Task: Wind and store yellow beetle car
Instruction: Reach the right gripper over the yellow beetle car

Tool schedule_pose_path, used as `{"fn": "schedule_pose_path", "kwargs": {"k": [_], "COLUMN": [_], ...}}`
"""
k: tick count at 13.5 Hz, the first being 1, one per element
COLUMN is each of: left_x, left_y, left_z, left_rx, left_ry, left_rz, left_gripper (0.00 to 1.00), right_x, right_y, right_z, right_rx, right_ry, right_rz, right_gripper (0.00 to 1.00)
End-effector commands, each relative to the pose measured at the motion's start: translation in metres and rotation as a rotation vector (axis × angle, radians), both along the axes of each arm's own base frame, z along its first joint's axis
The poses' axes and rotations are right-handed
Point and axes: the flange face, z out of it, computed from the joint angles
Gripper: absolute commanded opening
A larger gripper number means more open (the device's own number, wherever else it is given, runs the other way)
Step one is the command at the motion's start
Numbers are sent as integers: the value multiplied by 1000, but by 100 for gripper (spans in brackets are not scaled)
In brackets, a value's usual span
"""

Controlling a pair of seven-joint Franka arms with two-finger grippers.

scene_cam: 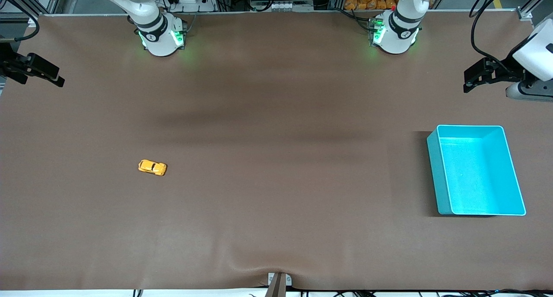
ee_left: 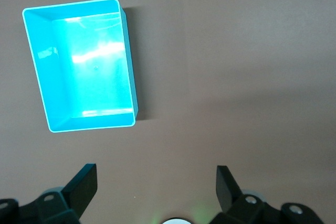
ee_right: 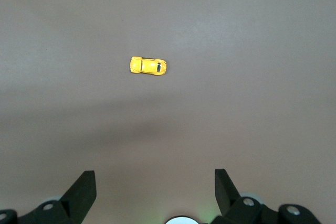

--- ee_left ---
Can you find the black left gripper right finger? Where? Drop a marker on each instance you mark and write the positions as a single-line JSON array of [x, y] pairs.
[[225, 190]]

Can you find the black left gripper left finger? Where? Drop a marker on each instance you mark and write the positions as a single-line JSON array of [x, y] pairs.
[[81, 190]]

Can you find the brown table mat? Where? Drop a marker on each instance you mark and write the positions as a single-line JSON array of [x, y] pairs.
[[223, 77]]

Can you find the teal plastic storage bin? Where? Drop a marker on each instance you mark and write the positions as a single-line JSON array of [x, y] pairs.
[[92, 77]]

